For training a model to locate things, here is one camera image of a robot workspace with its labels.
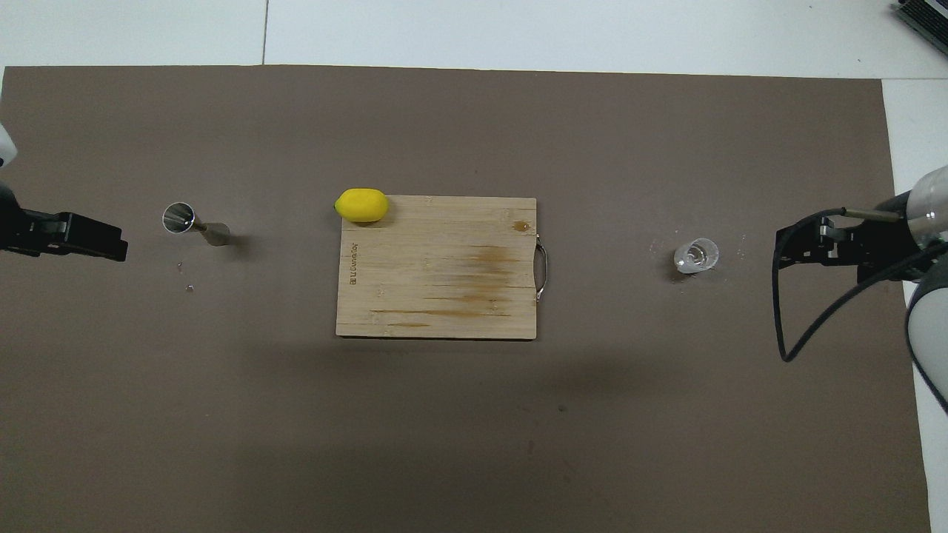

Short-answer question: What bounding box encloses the bamboo cutting board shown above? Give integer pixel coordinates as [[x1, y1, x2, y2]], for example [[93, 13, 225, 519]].
[[336, 195, 550, 341]]

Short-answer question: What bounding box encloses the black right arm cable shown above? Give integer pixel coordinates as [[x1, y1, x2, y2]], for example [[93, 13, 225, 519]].
[[772, 209, 948, 363]]

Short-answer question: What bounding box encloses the small clear glass cup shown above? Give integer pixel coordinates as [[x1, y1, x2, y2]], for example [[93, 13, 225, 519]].
[[673, 237, 720, 275]]

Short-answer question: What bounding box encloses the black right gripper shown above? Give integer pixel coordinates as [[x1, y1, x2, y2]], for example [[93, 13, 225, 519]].
[[775, 217, 919, 286]]

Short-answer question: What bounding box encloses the grey ribbed device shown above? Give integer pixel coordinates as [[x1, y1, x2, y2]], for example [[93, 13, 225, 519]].
[[892, 0, 948, 51]]

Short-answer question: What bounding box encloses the brown table mat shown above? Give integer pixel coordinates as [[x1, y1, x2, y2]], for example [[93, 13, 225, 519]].
[[0, 65, 932, 533]]

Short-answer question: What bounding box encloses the steel double jigger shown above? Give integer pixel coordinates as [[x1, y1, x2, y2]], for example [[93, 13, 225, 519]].
[[162, 202, 232, 247]]

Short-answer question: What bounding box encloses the yellow lemon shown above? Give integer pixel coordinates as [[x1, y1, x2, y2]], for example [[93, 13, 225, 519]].
[[334, 188, 390, 224]]

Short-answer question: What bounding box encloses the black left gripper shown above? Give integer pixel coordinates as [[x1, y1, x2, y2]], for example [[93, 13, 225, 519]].
[[0, 185, 128, 261]]

